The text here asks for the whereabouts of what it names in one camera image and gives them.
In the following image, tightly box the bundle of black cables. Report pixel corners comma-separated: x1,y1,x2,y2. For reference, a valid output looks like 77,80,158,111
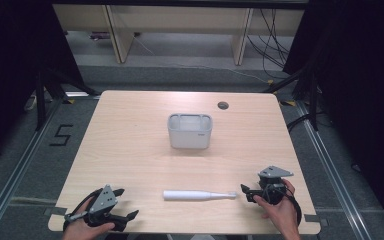
246,8,294,80

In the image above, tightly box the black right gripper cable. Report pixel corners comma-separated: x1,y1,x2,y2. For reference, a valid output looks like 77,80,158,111
285,189,303,228

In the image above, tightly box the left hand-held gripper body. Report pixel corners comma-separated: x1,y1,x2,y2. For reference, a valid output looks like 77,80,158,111
63,184,128,233

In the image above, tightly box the metal floor rail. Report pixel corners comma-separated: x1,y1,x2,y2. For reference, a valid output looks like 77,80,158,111
0,96,65,240
294,99,375,240

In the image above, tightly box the grey tape piece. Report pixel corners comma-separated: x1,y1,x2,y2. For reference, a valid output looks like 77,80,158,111
303,214,330,228
43,206,68,217

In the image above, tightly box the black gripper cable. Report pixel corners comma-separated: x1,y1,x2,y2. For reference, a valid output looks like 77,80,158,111
74,188,104,216
285,189,303,228

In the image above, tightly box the black floor cable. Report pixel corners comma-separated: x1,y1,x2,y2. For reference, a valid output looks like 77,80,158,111
285,112,315,133

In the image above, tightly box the dark curtain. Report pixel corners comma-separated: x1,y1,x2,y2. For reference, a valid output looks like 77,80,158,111
282,0,384,231
0,0,85,169

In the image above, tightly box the person's right hand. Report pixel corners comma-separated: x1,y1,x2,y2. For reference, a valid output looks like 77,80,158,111
253,178,301,233

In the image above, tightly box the white electric toothbrush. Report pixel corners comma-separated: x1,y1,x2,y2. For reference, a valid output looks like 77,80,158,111
162,189,238,202

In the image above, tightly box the person's left hand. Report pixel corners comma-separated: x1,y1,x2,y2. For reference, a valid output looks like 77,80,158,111
62,199,116,240

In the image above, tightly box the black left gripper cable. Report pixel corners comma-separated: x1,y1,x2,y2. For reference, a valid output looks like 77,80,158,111
74,188,104,216

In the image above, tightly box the black metal stand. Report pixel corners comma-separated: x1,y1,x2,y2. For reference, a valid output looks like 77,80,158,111
263,64,322,132
34,66,101,132

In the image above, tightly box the white coiled cable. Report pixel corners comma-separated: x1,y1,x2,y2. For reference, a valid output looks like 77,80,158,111
23,94,40,113

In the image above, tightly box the grey toothbrush holder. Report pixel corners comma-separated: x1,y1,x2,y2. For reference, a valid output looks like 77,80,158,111
167,113,213,150

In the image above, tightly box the beige wooden bench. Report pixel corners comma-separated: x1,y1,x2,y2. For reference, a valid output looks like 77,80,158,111
52,3,306,66

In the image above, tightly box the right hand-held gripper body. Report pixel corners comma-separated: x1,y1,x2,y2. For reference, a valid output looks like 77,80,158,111
249,165,294,205

